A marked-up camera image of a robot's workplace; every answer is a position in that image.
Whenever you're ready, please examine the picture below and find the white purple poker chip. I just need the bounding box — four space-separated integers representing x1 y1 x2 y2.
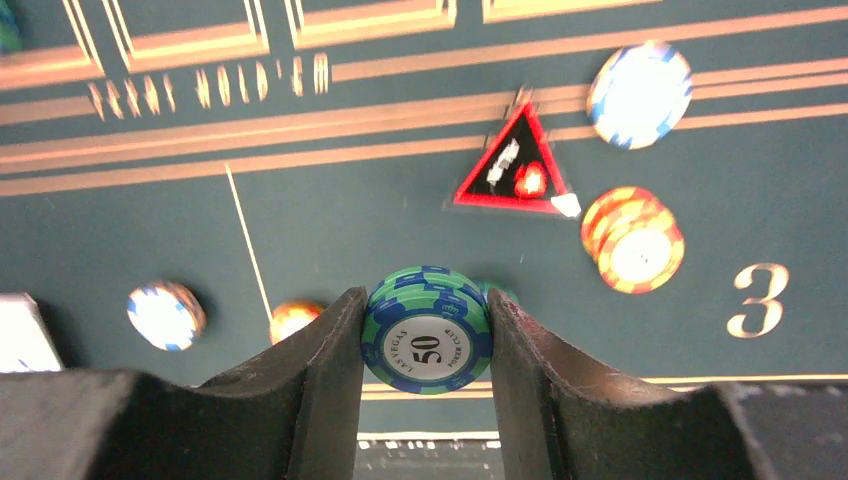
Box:
586 40 694 150

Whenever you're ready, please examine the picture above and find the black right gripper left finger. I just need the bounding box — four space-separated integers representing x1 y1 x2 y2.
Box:
1 287 367 479

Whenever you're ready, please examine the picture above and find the blue playing card deck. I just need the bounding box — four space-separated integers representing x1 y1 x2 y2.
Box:
1 293 64 373

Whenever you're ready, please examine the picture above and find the orange chip stack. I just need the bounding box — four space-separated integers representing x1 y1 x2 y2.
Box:
269 301 325 345

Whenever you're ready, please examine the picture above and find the teal chip stack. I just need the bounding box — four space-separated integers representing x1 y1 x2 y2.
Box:
360 265 517 395

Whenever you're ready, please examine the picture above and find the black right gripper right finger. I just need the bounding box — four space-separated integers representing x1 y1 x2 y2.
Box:
488 290 847 479

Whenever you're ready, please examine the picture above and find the black red all-in triangle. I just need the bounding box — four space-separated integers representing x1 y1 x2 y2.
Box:
453 102 582 219

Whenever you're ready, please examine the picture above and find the orange poker chip pile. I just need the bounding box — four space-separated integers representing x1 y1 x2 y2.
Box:
580 186 685 294

